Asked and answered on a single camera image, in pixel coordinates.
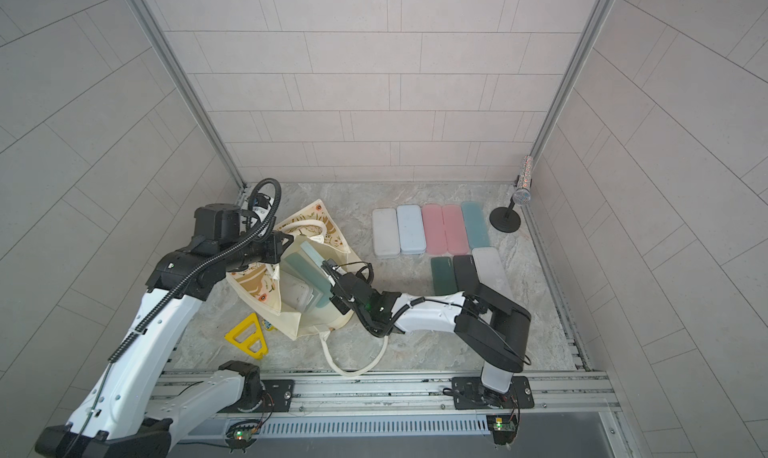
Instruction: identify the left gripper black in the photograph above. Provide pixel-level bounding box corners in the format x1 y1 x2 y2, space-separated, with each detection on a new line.
220 227 298 272

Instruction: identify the floral canvas tote bag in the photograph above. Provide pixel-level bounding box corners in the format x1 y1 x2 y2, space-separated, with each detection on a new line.
226 200 388 378

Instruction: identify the pale mint case lid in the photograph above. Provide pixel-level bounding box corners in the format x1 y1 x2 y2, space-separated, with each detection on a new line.
300 241 331 308

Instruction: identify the frosted clear pen case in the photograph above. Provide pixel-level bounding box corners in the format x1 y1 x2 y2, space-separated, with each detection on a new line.
279 273 321 313

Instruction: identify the white glossy tin pencil case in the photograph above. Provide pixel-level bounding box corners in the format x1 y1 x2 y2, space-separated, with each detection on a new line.
372 208 401 259

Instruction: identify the pale mint pencil case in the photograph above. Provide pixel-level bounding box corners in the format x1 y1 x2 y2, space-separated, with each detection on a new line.
396 205 426 255

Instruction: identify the dark green pencil case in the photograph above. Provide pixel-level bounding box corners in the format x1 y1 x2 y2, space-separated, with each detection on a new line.
430 256 458 296

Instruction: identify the dark grey pencil case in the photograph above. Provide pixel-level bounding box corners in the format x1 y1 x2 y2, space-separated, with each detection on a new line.
453 255 479 294

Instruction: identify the pink translucent pencil case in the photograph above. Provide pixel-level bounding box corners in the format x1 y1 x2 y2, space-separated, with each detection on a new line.
442 205 470 256

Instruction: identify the teal translucent pencil case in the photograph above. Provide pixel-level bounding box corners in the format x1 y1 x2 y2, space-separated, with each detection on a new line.
460 202 491 250

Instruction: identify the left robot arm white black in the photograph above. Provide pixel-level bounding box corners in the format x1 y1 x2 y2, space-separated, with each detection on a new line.
34 232 294 457

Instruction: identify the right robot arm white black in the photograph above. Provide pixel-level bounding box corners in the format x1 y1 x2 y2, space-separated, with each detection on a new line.
322 260 532 408

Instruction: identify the teal translucent case half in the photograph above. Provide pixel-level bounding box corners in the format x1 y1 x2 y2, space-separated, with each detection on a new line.
281 252 312 285

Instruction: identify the yellow triangular plastic tool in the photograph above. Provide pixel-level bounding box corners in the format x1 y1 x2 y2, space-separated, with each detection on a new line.
224 313 268 360

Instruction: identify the glitter microphone on stand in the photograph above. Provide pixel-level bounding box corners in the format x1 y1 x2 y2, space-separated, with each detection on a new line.
489 156 534 234

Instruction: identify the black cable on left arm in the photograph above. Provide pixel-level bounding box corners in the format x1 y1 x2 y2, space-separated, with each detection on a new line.
59 178 283 458

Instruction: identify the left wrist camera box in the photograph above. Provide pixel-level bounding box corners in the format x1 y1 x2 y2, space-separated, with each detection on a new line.
194 203 241 243

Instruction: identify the left circuit board with wires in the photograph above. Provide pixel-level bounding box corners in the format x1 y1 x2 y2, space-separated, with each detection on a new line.
225 419 262 453

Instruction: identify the circuit board with wires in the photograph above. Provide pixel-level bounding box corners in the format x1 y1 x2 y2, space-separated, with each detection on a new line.
486 415 519 446
225 419 262 453

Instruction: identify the right circuit board with wires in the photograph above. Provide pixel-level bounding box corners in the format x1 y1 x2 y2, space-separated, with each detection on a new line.
486 415 519 446

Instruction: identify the aluminium mounting rail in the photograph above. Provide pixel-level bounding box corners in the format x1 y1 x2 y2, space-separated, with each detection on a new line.
202 372 620 418

